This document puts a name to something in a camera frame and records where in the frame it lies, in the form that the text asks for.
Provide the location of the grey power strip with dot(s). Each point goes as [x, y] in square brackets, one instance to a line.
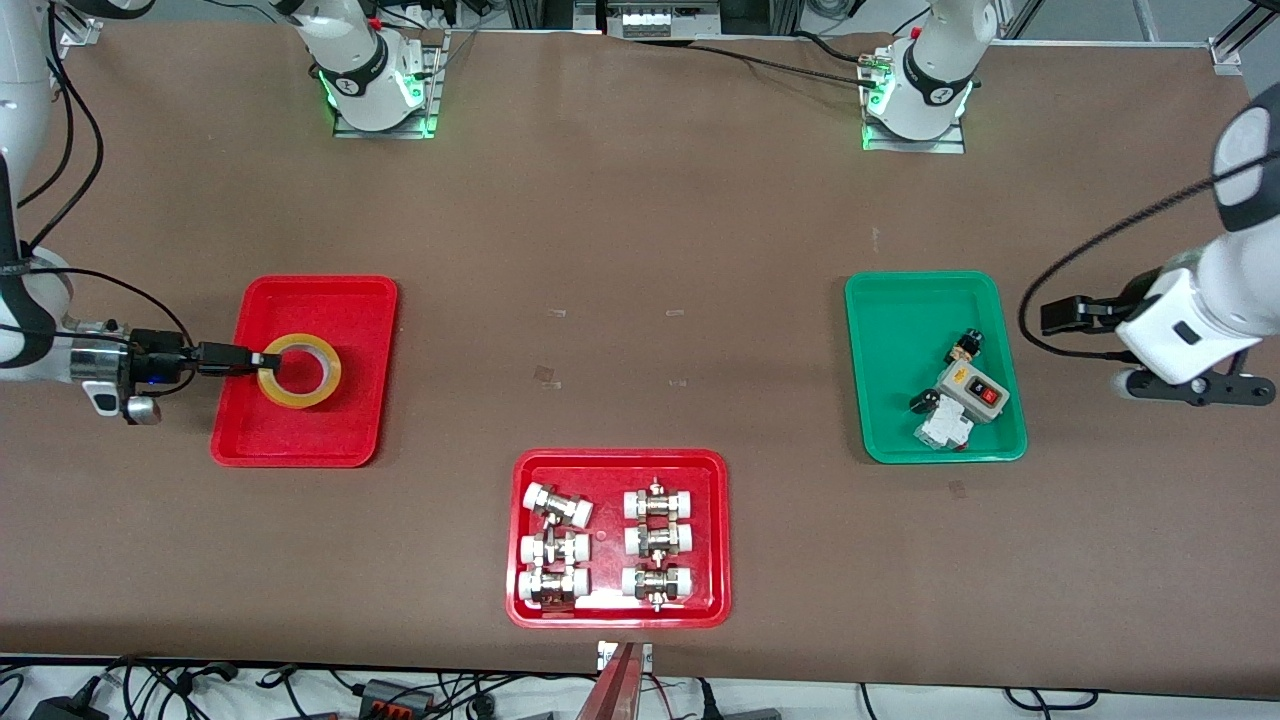
[655, 20]

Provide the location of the white circuit breaker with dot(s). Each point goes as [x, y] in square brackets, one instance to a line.
[945, 428]

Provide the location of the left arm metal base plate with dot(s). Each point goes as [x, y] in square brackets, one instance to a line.
[950, 140]

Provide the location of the small black brass connector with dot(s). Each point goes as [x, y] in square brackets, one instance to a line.
[965, 347]

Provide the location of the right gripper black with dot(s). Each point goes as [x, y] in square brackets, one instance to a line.
[158, 356]

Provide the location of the small black plug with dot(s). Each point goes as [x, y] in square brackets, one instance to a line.
[922, 403]

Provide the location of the red plastic tray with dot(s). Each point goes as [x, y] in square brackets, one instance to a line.
[610, 470]
[300, 440]

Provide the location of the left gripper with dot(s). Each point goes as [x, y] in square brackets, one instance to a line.
[1122, 302]

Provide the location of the grey switch box red button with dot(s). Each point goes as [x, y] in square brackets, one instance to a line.
[965, 385]

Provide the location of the aluminium frame bracket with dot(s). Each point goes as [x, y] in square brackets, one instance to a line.
[80, 30]
[1228, 55]

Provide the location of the green plastic tray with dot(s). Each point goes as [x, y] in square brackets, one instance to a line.
[900, 380]

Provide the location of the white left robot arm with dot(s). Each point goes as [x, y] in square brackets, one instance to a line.
[1240, 280]

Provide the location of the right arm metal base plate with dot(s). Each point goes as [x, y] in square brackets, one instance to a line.
[432, 100]

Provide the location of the black power adapter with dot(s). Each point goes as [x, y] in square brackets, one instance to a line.
[65, 710]

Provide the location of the yellow tape roll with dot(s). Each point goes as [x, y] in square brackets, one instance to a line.
[300, 402]

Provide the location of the red metal bar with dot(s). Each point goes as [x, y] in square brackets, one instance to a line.
[612, 690]

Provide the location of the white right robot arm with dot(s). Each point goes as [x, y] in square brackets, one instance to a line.
[350, 50]

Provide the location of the black box orange connectors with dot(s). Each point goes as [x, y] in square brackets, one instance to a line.
[395, 698]

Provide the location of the white-capped metal pipe fitting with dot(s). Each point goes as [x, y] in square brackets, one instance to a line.
[658, 540]
[552, 585]
[657, 583]
[658, 502]
[553, 548]
[558, 505]

